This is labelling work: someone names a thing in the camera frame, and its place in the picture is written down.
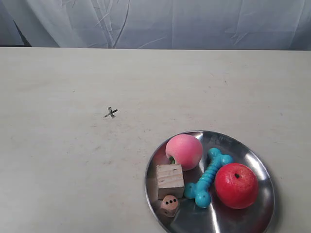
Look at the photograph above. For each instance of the pink toy peach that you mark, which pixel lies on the pink toy peach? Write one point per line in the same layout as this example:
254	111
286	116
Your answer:
186	150

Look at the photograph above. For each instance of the teal rubber bone toy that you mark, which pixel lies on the teal rubber bone toy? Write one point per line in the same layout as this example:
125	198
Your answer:
199	191

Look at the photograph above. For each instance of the light wooden cube block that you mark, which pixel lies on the light wooden cube block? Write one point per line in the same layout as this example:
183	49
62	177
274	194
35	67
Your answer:
169	181

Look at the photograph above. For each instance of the small wooden die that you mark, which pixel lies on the small wooden die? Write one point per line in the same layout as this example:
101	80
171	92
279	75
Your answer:
169	206

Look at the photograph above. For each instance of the red toy apple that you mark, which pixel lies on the red toy apple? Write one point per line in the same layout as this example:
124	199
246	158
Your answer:
236	186

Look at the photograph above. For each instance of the black cross table mark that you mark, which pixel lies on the black cross table mark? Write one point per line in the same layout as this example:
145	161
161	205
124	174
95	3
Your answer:
111	113

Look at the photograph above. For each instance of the white fabric backdrop curtain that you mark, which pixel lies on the white fabric backdrop curtain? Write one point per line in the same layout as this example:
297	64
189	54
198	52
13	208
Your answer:
158	24

